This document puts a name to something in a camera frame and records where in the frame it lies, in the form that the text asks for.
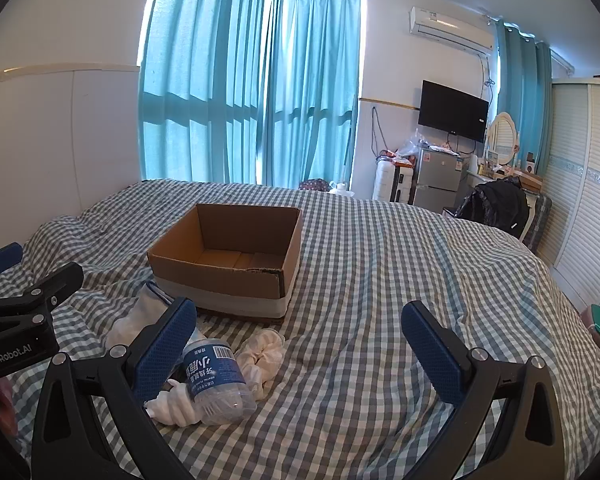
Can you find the silver small fridge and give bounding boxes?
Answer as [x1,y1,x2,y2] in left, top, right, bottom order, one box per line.
[412,147,468,213]

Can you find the white wall air conditioner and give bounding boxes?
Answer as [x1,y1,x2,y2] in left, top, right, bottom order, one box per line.
[409,6,496,55]

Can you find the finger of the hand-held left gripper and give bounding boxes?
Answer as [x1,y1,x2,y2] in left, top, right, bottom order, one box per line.
[0,261,85,318]
[0,242,25,283]

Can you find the white cloth with blue trim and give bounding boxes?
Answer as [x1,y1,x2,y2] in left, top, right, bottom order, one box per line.
[105,282,203,361]

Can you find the black wall television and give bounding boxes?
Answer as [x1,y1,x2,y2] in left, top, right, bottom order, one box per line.
[418,80,490,143]

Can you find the wide teal window curtain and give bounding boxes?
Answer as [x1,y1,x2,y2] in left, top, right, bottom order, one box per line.
[139,0,271,186]

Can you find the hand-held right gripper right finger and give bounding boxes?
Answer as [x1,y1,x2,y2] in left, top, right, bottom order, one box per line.
[401,300,581,480]

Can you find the white suitcase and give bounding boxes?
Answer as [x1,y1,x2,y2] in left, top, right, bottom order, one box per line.
[372,160,416,204]

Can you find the narrow teal curtain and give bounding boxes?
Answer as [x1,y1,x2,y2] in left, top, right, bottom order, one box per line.
[495,19,553,176]

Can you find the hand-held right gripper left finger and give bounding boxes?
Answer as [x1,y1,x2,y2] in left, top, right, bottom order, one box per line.
[30,296,198,480]

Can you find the clear plastic water bottle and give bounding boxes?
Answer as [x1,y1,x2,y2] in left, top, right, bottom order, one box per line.
[182,338,258,426]

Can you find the oval white vanity mirror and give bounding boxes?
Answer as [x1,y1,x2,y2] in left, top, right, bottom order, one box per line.
[485,111,518,167]

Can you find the brown cardboard box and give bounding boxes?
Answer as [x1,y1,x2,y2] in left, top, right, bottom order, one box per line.
[146,203,303,325]

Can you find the chair with checked cushion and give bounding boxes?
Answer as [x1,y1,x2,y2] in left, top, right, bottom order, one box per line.
[522,192,552,253]

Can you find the white louvred wardrobe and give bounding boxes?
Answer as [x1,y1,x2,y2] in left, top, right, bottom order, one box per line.
[535,78,600,313]

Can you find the black backpack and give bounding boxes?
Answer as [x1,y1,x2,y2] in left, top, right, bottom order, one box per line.
[460,180,531,233]

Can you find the clear plastic bag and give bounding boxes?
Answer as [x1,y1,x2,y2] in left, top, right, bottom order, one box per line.
[400,129,431,156]

